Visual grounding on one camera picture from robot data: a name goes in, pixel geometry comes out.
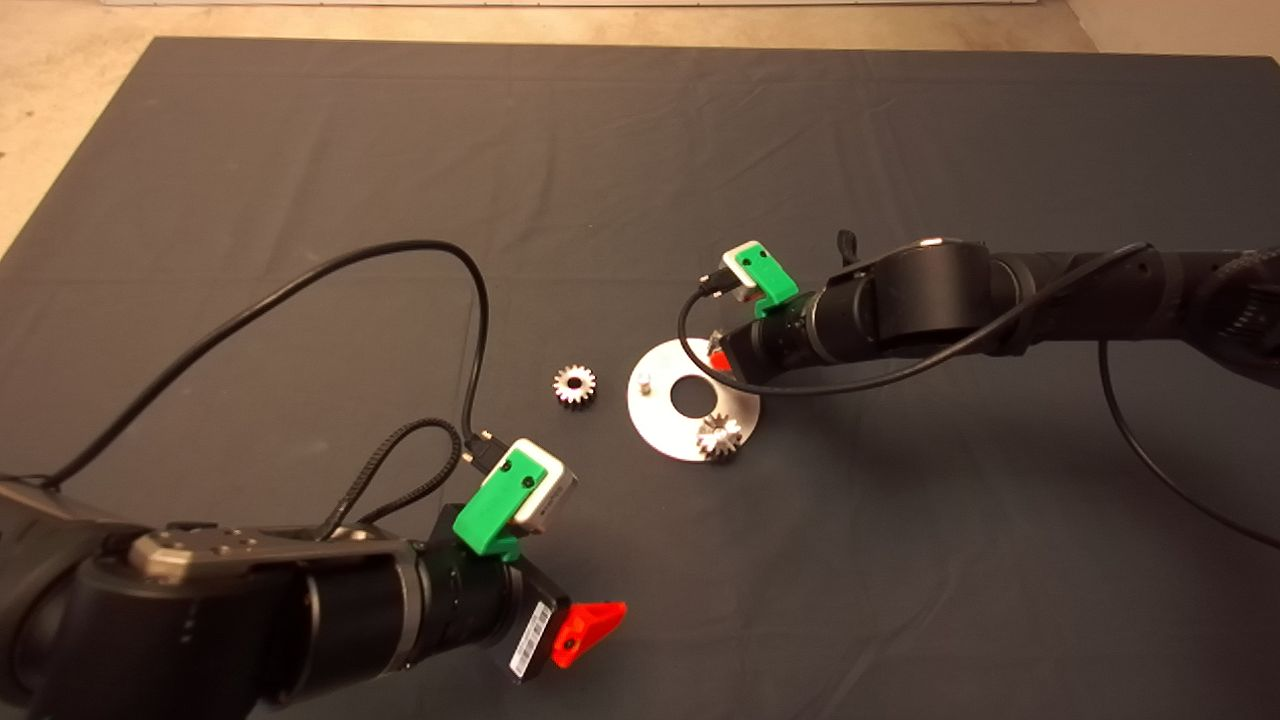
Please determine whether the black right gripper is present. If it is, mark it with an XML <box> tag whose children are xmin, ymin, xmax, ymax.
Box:
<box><xmin>705</xmin><ymin>316</ymin><xmax>781</xmax><ymax>387</ymax></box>

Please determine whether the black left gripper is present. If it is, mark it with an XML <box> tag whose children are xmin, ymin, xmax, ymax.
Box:
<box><xmin>425</xmin><ymin>503</ymin><xmax>629</xmax><ymax>684</ymax></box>

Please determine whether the round metal carrier plate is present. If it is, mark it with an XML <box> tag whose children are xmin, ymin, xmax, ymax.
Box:
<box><xmin>627</xmin><ymin>338</ymin><xmax>761</xmax><ymax>463</ymax></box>

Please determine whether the dark grey table cloth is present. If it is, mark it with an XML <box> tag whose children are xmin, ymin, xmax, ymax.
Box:
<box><xmin>0</xmin><ymin>38</ymin><xmax>1280</xmax><ymax>720</ymax></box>

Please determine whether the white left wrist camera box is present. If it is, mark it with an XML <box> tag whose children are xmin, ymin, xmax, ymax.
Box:
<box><xmin>508</xmin><ymin>438</ymin><xmax>579</xmax><ymax>534</ymax></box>

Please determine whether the green left camera mount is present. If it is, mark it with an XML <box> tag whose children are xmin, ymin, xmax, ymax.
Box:
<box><xmin>452</xmin><ymin>447</ymin><xmax>549</xmax><ymax>561</ymax></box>

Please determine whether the braided black left arm cable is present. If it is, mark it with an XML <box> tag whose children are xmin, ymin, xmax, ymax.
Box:
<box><xmin>318</xmin><ymin>417</ymin><xmax>464</xmax><ymax>543</ymax></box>

